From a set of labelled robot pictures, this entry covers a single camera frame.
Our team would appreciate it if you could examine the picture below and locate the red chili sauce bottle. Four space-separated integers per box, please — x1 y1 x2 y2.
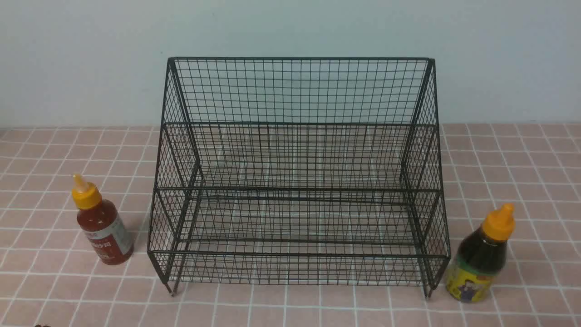
71 174 133 265

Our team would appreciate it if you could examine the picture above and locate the dark soy sauce bottle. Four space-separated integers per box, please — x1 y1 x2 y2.
446 203 515 303

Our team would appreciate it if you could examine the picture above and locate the black wire mesh shelf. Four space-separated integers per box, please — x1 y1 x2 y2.
147 57 452 297

